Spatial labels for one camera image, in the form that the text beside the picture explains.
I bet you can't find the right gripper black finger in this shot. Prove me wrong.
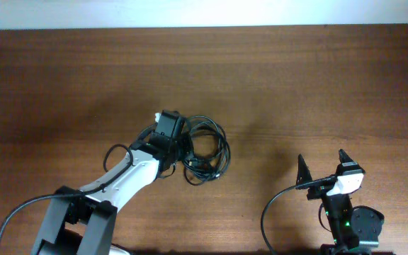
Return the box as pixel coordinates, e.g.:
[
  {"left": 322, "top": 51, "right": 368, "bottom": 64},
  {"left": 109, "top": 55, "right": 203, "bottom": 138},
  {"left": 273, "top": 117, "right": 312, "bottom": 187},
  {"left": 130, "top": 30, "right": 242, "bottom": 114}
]
[
  {"left": 295, "top": 154, "right": 313, "bottom": 190},
  {"left": 338, "top": 149, "right": 355, "bottom": 166}
]

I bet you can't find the thick black cable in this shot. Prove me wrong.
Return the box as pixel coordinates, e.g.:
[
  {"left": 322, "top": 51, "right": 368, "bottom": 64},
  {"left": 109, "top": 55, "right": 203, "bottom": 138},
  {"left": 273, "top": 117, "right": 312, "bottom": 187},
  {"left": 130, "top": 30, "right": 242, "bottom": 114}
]
[{"left": 181, "top": 115, "right": 232, "bottom": 186}]

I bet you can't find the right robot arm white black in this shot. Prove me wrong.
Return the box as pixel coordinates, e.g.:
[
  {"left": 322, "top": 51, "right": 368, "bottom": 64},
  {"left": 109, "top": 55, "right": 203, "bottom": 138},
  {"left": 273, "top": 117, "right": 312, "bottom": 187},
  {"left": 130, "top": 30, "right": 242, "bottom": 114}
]
[{"left": 296, "top": 149, "right": 385, "bottom": 254}]

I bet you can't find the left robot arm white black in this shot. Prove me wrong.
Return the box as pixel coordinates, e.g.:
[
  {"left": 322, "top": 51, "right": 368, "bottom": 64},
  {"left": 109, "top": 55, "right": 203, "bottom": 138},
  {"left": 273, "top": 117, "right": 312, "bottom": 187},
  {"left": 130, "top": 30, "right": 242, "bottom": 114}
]
[{"left": 31, "top": 110, "right": 186, "bottom": 255}]

